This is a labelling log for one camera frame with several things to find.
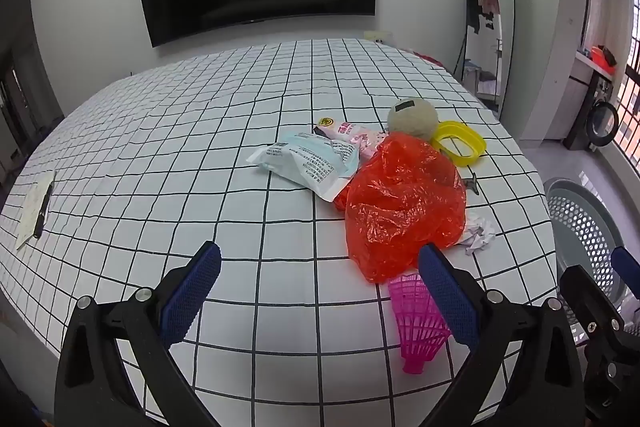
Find black pen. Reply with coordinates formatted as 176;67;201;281
32;183;53;240

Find front-load washing machine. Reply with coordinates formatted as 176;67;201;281
565;74;621;152

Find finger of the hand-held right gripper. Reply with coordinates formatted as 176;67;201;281
558;264;628;335
611;246;640;295

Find red plastic bag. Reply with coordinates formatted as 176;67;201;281
334;132;468;284

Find standing floor mirror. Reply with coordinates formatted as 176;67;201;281
461;0;516;108

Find white counter cabinet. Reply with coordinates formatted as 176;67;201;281
545;54;593;140

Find pink snack packet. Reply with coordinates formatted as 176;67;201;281
312;117;388;165

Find beige fuzzy ball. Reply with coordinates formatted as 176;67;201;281
388;98;439;142

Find yellow plastic ring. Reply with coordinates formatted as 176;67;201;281
431;120;487;166

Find black window railing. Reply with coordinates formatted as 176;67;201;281
615;0;640;168

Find red items on counter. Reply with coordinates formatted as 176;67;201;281
582;46;618;70

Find white grid-pattern blanket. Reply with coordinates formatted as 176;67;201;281
0;38;558;427

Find white paper sheet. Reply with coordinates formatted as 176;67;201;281
15;172;57;252

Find pink plastic shuttlecock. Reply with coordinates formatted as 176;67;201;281
388;271;452;375

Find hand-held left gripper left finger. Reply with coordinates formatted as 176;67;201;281
54;241;223;427

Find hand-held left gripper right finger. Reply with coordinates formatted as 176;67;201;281
417;243;586;427

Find white and blue packet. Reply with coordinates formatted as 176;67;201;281
246;131;361;202

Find grey perforated plastic basket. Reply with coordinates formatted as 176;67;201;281
544;177;640;343

